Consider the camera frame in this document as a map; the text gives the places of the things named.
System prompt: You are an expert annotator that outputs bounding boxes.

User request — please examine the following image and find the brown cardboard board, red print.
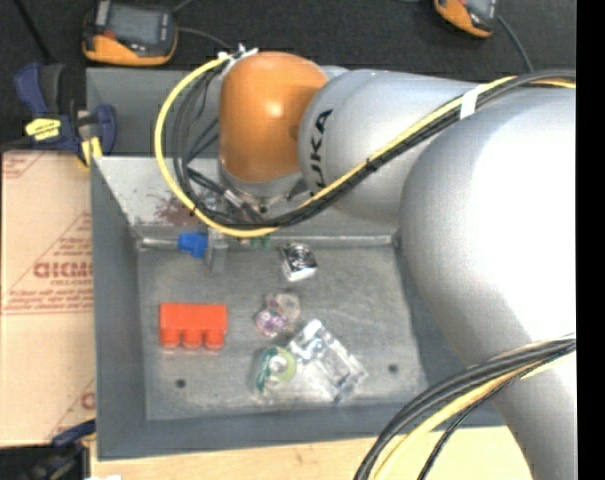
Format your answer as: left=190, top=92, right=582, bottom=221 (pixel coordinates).
left=0, top=149, right=98, bottom=450

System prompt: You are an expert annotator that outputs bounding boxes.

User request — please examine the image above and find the clear cube with metal core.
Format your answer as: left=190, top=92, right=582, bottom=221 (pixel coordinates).
left=279, top=241, right=319, bottom=284

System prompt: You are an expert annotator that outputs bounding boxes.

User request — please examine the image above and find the clear plastic box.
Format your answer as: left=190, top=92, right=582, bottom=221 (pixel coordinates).
left=288, top=318, right=369, bottom=404

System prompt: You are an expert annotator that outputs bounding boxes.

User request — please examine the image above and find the grey metal bin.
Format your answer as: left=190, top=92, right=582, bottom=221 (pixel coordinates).
left=85, top=66, right=506, bottom=460

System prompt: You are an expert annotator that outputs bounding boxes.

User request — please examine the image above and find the orange-red block with three pegs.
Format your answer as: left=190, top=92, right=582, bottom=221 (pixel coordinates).
left=158, top=301, right=230, bottom=351

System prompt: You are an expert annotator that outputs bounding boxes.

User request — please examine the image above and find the clear glass piece, green ring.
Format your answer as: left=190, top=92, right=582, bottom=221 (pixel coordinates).
left=253, top=345, right=299, bottom=395

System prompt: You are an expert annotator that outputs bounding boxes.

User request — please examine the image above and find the clear glass piece, pink inside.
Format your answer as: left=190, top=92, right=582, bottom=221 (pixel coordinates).
left=253, top=292, right=302, bottom=340

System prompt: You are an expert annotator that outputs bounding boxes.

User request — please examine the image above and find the small blue block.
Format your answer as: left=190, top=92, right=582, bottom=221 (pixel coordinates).
left=176, top=230, right=210, bottom=260

